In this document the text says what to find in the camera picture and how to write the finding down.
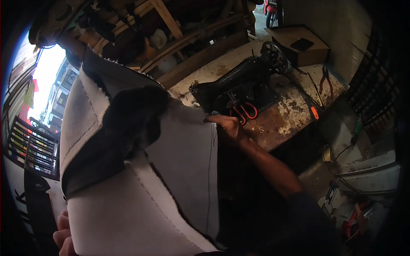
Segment person's body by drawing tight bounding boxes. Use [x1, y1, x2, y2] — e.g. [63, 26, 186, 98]
[217, 191, 341, 256]

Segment person's left hand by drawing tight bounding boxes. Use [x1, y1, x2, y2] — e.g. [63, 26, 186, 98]
[53, 209, 79, 256]

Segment black sewing machine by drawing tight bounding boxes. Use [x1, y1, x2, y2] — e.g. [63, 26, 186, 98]
[189, 41, 291, 116]

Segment orange and black screwdriver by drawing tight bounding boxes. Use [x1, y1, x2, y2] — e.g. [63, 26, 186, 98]
[289, 75, 321, 121]

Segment black metal gate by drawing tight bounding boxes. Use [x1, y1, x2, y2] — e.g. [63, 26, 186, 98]
[4, 116, 60, 180]

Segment thin metal rod tool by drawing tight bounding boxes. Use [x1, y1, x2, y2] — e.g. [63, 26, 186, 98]
[307, 72, 325, 108]

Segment red-handled pliers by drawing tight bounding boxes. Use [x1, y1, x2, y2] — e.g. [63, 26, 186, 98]
[319, 66, 334, 100]

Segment black flat pouch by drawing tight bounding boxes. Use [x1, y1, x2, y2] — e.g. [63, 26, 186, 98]
[290, 38, 315, 52]

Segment green-handled tool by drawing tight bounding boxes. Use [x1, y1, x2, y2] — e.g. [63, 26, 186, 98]
[350, 118, 364, 146]

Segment red clamp tool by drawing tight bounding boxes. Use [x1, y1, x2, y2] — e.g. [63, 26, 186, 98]
[340, 201, 376, 240]

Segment red motorcycle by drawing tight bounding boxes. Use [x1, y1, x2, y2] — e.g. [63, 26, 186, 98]
[263, 0, 284, 29]

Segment brown cardboard box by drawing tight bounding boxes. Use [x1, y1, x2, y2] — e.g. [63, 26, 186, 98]
[264, 26, 331, 68]

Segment black bag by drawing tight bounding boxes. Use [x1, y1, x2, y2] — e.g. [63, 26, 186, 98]
[24, 169, 59, 256]

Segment black cable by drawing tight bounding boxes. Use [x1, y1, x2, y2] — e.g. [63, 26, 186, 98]
[323, 144, 398, 196]

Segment person's right hand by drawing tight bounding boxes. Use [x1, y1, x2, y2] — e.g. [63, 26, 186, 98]
[204, 115, 249, 148]

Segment pile of wooden furniture frames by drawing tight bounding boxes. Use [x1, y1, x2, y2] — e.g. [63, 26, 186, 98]
[72, 0, 257, 91]

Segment white and black seat cover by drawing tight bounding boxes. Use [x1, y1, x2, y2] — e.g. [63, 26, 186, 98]
[59, 46, 222, 256]

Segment red-handled scissors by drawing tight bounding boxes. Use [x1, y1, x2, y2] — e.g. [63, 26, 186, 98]
[229, 96, 259, 126]

